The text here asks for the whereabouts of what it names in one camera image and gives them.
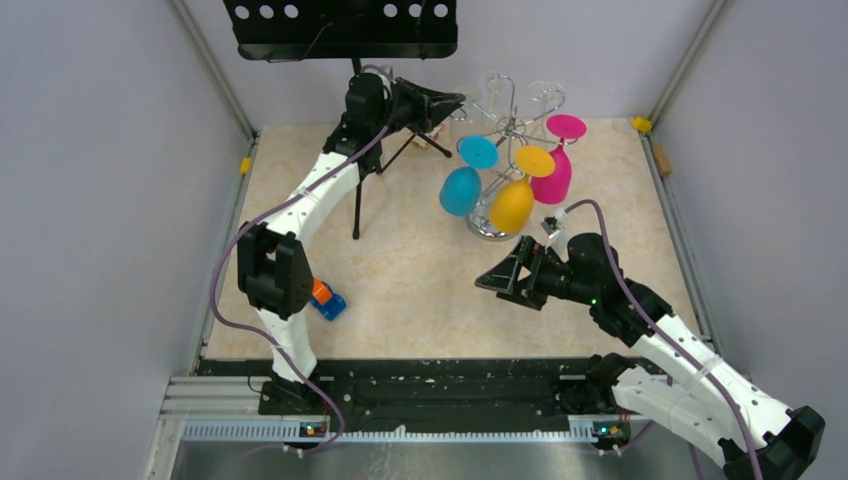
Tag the wooden block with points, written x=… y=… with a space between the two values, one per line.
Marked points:
x=663 y=163

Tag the small clear tumbler glass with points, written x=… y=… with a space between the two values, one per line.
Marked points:
x=467 y=119

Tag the chrome wine glass rack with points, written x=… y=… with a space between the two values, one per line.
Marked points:
x=517 y=133

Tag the blue plastic goblet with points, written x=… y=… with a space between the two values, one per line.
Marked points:
x=462 y=188

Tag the blue orange toy car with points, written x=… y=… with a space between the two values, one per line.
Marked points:
x=328 y=303

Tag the magenta plastic goblet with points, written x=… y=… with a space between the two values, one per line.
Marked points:
x=553 y=189

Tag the orange plastic goblet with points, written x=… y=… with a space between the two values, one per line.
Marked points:
x=514 y=203

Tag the tall clear flute glass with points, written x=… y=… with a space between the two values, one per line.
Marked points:
x=498 y=90

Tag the small pink card box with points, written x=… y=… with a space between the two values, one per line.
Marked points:
x=426 y=140

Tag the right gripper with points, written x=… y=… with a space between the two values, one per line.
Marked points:
x=505 y=276

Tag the clear wine glass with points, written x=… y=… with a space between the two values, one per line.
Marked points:
x=549 y=96

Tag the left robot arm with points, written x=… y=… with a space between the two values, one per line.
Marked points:
x=272 y=266

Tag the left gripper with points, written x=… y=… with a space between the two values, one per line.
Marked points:
x=429 y=107

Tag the yellow corner clamp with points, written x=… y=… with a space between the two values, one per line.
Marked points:
x=641 y=124

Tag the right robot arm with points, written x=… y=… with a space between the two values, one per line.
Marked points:
x=704 y=400

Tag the black music stand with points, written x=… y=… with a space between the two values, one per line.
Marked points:
x=294 y=31

